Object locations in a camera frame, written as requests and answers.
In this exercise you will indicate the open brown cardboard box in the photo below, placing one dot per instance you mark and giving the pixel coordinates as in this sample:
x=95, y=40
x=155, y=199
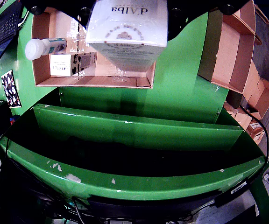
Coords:
x=244, y=18
x=228, y=58

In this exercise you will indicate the tall white carton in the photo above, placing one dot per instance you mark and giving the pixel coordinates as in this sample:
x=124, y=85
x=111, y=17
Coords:
x=127, y=23

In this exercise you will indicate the green metal shelf rack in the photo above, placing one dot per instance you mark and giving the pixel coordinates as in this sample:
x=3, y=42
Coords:
x=136, y=130

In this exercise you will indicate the black laptop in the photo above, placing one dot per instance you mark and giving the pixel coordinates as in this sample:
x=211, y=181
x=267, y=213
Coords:
x=7, y=25

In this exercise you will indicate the cow print carton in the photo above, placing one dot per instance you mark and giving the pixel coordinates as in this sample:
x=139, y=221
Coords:
x=59, y=65

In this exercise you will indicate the black desktop device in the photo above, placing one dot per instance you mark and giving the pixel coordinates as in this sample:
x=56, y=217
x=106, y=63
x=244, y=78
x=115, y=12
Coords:
x=1, y=116

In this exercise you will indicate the black white patterned card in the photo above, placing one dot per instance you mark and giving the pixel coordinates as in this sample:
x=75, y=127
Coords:
x=10, y=91

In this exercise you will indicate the small open cardboard box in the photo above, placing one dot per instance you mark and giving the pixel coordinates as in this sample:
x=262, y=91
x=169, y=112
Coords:
x=263, y=98

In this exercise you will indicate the clear bottle teal label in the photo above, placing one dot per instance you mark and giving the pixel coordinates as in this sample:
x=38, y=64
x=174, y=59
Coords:
x=35, y=49

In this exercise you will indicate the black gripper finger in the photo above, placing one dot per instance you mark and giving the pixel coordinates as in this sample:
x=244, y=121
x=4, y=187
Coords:
x=62, y=4
x=188, y=9

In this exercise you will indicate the shallow cardboard tray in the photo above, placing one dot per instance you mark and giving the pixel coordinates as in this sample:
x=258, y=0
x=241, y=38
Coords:
x=90, y=80

